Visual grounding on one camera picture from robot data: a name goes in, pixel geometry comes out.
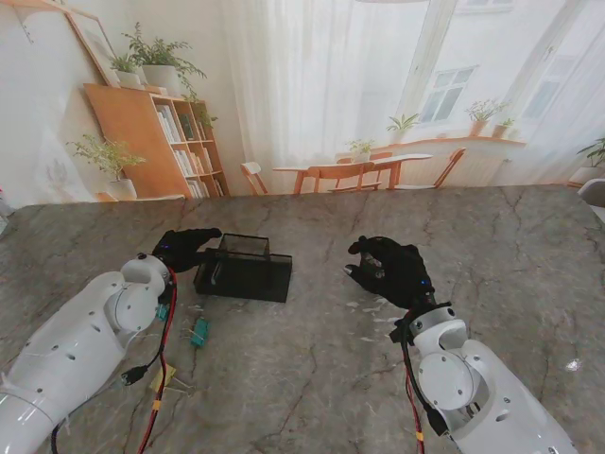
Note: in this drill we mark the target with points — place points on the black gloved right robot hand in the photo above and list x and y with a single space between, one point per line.
402 274

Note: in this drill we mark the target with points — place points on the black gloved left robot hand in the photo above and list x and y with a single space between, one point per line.
182 248

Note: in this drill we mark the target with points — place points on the small teal binder clip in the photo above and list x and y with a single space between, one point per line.
161 314

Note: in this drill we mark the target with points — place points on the black mesh desk organizer tray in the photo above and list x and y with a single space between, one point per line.
255 279

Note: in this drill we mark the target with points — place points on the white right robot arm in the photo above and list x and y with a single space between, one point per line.
477 388

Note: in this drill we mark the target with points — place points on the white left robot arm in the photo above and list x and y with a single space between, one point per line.
71 350

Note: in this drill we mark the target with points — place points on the large teal binder clip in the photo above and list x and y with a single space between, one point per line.
201 331

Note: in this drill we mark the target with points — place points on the yellow binder clip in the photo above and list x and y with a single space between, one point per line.
169 378

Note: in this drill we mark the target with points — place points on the printed room scene backdrop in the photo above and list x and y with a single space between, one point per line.
307 71

